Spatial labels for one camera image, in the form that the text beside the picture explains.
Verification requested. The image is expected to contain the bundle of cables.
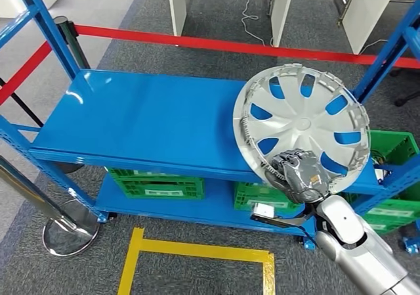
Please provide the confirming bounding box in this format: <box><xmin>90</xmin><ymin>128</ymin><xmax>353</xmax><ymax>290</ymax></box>
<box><xmin>370</xmin><ymin>153</ymin><xmax>392</xmax><ymax>184</ymax></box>

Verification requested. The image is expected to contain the thin black pole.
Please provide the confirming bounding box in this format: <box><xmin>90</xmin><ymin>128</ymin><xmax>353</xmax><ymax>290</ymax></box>
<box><xmin>0</xmin><ymin>77</ymin><xmax>44</xmax><ymax>129</ymax></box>

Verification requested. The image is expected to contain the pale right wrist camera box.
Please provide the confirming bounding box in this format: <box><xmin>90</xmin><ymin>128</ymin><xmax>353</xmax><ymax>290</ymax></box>
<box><xmin>250</xmin><ymin>202</ymin><xmax>317</xmax><ymax>232</ymax></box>

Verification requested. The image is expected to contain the dark stanchion post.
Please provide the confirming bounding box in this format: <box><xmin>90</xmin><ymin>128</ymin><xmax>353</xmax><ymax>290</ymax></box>
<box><xmin>53</xmin><ymin>16</ymin><xmax>91</xmax><ymax>71</ymax></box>

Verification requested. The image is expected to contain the white floor cable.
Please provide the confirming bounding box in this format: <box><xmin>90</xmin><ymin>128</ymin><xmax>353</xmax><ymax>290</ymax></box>
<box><xmin>239</xmin><ymin>0</ymin><xmax>274</xmax><ymax>47</ymax></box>
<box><xmin>359</xmin><ymin>37</ymin><xmax>390</xmax><ymax>56</ymax></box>

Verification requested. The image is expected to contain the red barrier belt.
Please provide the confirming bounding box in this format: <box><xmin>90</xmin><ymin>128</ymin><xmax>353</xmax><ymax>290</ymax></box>
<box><xmin>73</xmin><ymin>24</ymin><xmax>420</xmax><ymax>71</ymax></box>
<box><xmin>0</xmin><ymin>40</ymin><xmax>54</xmax><ymax>107</ymax></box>

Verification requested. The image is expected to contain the chrome stanchion with round base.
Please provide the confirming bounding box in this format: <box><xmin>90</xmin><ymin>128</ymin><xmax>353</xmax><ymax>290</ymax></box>
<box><xmin>0</xmin><ymin>155</ymin><xmax>101</xmax><ymax>258</ymax></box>

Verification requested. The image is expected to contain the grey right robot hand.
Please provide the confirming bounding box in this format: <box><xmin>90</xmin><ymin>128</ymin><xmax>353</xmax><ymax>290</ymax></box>
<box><xmin>264</xmin><ymin>148</ymin><xmax>330</xmax><ymax>205</ymax></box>

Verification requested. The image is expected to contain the silver plastic wheel hubcap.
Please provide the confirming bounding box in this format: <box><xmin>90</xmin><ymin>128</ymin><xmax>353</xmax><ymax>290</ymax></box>
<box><xmin>231</xmin><ymin>63</ymin><xmax>371</xmax><ymax>195</ymax></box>

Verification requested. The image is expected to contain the white desk with metal bar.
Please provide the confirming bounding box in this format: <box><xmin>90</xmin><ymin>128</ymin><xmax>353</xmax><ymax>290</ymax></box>
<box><xmin>167</xmin><ymin>0</ymin><xmax>298</xmax><ymax>49</ymax></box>

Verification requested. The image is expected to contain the blue metal shelf rack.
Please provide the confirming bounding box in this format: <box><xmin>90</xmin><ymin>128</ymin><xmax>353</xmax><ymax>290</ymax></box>
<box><xmin>0</xmin><ymin>0</ymin><xmax>420</xmax><ymax>256</ymax></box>

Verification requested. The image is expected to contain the green plastic crate with cables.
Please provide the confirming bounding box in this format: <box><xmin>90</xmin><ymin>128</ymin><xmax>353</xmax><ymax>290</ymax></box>
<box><xmin>341</xmin><ymin>129</ymin><xmax>420</xmax><ymax>237</ymax></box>

